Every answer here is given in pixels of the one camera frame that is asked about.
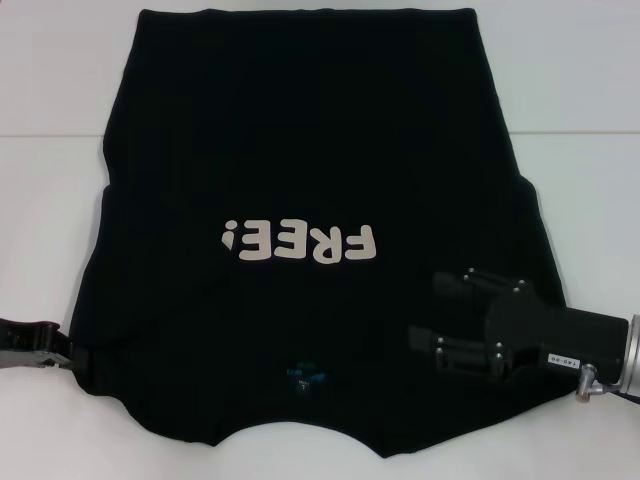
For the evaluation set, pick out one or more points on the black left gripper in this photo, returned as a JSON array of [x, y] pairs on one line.
[[25, 340]]

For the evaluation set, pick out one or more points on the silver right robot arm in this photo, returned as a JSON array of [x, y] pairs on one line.
[[631, 355]]

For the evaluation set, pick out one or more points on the black shirt with FREE print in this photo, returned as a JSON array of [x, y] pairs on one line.
[[320, 150]]

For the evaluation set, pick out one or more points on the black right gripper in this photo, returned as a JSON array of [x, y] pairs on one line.
[[560, 335]]

